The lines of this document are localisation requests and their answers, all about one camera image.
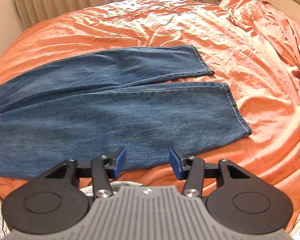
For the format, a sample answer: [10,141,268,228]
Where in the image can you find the blue denim jeans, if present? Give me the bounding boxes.
[0,45,252,179]

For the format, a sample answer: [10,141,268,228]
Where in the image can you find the orange bed cover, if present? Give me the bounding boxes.
[0,0,300,234]

